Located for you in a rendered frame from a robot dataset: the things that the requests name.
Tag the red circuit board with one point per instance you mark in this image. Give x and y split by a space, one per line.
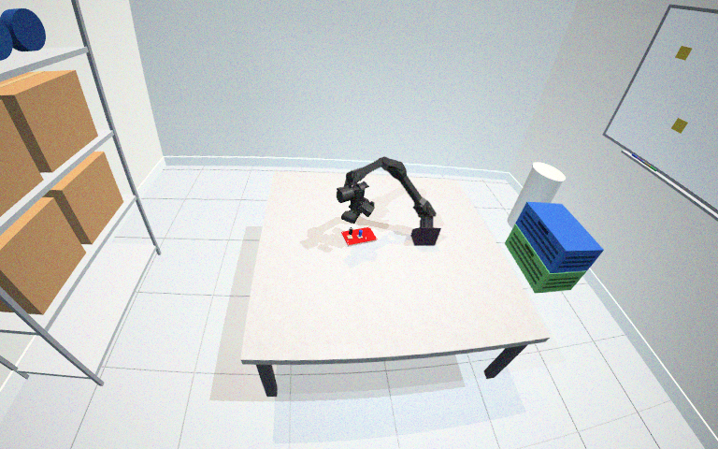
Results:
358 235

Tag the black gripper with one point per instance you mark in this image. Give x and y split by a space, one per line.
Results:
352 215

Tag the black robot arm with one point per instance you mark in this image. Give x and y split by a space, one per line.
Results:
353 190

